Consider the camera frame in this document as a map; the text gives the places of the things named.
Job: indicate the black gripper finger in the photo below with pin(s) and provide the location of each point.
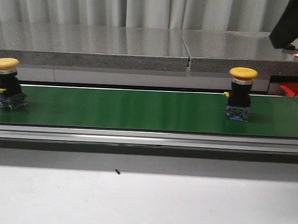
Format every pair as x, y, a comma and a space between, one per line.
286, 29

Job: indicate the yellow mushroom push button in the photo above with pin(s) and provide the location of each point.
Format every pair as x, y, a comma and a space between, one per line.
238, 105

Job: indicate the black plug connector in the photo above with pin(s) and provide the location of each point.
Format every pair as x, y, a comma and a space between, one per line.
290, 47

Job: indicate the red plastic bin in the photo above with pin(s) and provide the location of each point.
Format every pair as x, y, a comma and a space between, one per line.
290, 89

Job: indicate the green conveyor belt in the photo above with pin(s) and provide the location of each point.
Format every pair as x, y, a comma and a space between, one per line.
152, 111

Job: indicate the grey stone counter slab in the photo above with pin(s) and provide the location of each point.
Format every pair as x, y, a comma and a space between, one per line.
93, 46

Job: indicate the grey pleated curtain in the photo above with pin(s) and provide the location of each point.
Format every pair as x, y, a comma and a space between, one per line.
230, 15

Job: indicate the aluminium conveyor side rail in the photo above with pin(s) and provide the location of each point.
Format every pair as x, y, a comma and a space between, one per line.
151, 139

